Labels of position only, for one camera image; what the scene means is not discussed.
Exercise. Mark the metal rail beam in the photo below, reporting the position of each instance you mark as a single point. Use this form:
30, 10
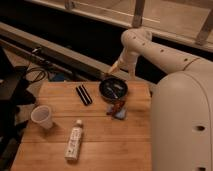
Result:
61, 56

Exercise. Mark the translucent plastic cup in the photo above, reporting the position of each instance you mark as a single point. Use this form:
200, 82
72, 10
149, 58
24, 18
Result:
42, 115

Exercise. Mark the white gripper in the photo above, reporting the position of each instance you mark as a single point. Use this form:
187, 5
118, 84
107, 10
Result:
127, 61

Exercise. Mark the black round bowl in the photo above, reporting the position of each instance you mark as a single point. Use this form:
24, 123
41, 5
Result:
113, 89

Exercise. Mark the white labelled plastic bottle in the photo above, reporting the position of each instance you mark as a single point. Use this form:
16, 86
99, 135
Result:
74, 142

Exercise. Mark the red and blue toy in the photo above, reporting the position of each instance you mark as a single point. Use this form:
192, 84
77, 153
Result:
117, 110

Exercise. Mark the black equipment on left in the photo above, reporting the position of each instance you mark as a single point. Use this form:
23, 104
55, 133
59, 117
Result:
13, 92

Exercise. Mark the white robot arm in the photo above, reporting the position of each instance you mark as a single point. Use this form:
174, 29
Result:
181, 113

